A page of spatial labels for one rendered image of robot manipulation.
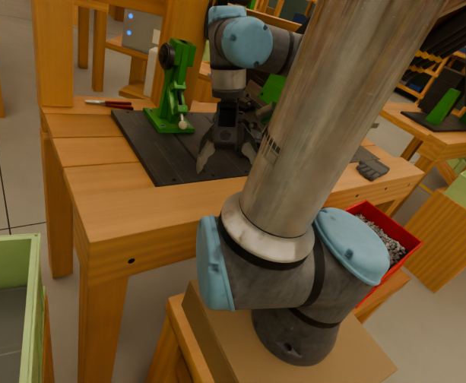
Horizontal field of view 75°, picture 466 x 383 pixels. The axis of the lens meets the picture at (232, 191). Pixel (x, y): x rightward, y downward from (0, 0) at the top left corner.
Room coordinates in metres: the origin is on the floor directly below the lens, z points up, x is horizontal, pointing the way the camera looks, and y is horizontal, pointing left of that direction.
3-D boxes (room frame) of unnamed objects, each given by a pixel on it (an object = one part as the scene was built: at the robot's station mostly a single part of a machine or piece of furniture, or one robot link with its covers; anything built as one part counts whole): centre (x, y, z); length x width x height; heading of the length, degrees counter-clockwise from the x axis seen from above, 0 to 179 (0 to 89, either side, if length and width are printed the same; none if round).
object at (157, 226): (0.96, -0.26, 0.82); 1.50 x 0.14 x 0.15; 135
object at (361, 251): (0.34, -0.17, 1.10); 0.13 x 0.12 x 0.14; 115
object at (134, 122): (1.16, -0.06, 0.89); 1.10 x 0.42 x 0.02; 135
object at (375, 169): (1.22, -0.51, 0.91); 0.20 x 0.11 x 0.03; 145
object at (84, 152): (1.16, -0.06, 0.44); 1.49 x 0.70 x 0.88; 135
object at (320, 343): (0.35, -0.18, 0.98); 0.15 x 0.15 x 0.10
